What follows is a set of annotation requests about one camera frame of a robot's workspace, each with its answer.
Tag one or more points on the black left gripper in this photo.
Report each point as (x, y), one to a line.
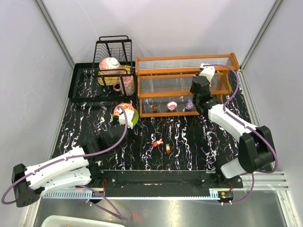
(116, 120)

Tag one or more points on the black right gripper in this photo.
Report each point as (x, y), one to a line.
(197, 80)

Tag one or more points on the pink piglet toy figure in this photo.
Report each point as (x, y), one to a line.
(158, 142)

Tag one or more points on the brown haired small toy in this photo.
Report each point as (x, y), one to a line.
(154, 108)

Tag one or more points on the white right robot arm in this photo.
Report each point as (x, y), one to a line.
(256, 148)

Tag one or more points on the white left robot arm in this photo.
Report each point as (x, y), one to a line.
(82, 165)

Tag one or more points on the wooden tiered display shelf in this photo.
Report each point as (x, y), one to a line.
(165, 79)

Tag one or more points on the purple bunny toy figure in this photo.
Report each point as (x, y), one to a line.
(189, 105)

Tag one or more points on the orange patterned white bowl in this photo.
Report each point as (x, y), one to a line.
(125, 106)

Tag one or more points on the pink white lamb toy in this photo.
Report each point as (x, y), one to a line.
(171, 106)

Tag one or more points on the pink floral mug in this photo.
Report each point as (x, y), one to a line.
(125, 85)

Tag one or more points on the black drain tray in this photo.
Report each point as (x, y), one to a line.
(86, 88)

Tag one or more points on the yellow plate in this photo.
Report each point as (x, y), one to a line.
(111, 80)

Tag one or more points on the pink floral bowl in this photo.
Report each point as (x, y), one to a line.
(109, 66)

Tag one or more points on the white plastic bin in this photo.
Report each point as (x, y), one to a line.
(64, 221)

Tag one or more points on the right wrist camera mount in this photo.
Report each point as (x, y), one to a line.
(207, 71)

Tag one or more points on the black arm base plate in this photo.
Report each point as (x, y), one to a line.
(203, 179)

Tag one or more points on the black wire dish rack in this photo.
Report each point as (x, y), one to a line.
(117, 46)

